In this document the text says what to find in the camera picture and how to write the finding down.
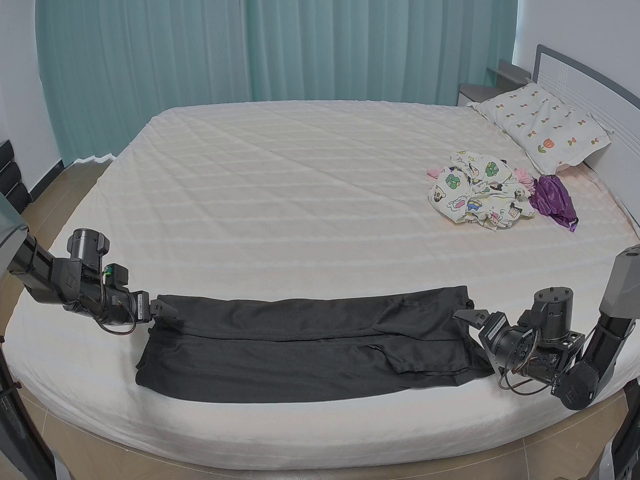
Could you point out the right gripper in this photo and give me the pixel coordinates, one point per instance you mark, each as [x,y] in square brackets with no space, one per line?
[510,348]

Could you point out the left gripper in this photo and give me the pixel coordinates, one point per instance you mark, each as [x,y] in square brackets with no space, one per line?
[127,309]

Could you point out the black T-shirt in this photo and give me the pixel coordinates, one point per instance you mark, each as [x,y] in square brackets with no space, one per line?
[300,363]

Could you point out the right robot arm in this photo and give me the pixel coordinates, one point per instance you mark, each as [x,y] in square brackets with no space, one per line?
[605,338]

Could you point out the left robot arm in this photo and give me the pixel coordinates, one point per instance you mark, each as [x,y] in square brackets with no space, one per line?
[45,278]

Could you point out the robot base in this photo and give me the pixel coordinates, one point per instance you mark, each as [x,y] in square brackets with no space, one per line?
[607,463]

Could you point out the bed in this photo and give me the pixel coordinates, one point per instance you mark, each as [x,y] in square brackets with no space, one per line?
[300,193]

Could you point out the white printed pyjama top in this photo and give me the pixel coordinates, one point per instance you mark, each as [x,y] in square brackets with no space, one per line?
[475,195]

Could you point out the purple garment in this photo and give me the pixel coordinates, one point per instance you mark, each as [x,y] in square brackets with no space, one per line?
[552,198]

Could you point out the pink garment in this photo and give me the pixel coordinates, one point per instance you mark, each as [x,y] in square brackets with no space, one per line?
[525,178]

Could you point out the dark grey chest of drawers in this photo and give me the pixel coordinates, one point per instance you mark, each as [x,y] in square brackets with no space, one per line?
[11,178]

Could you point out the white printed pillow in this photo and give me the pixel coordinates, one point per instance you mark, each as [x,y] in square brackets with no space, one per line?
[542,120]

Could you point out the grey bedside table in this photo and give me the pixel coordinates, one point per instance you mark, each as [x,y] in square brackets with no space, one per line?
[477,90]

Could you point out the blue-green curtain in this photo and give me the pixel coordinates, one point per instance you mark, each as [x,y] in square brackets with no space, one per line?
[145,43]
[375,33]

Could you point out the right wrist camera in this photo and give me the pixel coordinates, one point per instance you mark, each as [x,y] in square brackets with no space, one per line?
[526,319]

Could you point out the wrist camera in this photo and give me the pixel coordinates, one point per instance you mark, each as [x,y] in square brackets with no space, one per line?
[117,275]
[526,319]

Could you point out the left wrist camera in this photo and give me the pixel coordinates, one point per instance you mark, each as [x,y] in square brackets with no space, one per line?
[117,275]

